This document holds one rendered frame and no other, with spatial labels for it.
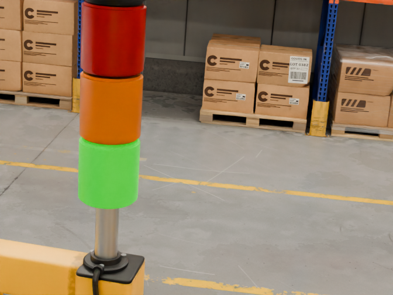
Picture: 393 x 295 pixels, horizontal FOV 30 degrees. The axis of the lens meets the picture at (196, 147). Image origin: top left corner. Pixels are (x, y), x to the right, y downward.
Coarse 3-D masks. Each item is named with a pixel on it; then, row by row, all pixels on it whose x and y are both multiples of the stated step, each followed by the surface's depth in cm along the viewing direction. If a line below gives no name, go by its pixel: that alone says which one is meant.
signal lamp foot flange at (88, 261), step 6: (90, 252) 64; (120, 252) 65; (84, 258) 63; (90, 258) 63; (96, 258) 63; (114, 258) 63; (120, 258) 63; (126, 258) 64; (84, 264) 63; (90, 264) 62; (96, 264) 62; (102, 264) 62; (108, 264) 62; (114, 264) 63; (120, 264) 63; (126, 264) 63; (108, 270) 62; (114, 270) 62; (120, 270) 62
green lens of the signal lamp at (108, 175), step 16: (80, 144) 59; (96, 144) 58; (128, 144) 59; (80, 160) 60; (96, 160) 58; (112, 160) 58; (128, 160) 59; (80, 176) 60; (96, 176) 59; (112, 176) 59; (128, 176) 59; (80, 192) 60; (96, 192) 59; (112, 192) 59; (128, 192) 60; (112, 208) 60
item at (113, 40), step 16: (96, 16) 55; (112, 16) 54; (128, 16) 55; (144, 16) 56; (96, 32) 55; (112, 32) 55; (128, 32) 55; (144, 32) 57; (96, 48) 55; (112, 48) 55; (128, 48) 56; (96, 64) 56; (112, 64) 56; (128, 64) 56
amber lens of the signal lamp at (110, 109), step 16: (80, 80) 58; (96, 80) 56; (112, 80) 56; (128, 80) 57; (80, 96) 58; (96, 96) 57; (112, 96) 56; (128, 96) 57; (80, 112) 58; (96, 112) 57; (112, 112) 57; (128, 112) 57; (80, 128) 59; (96, 128) 57; (112, 128) 57; (128, 128) 58; (112, 144) 58
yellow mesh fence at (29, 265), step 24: (0, 240) 66; (0, 264) 64; (24, 264) 64; (48, 264) 63; (72, 264) 63; (144, 264) 65; (0, 288) 65; (24, 288) 64; (48, 288) 64; (72, 288) 63; (120, 288) 61
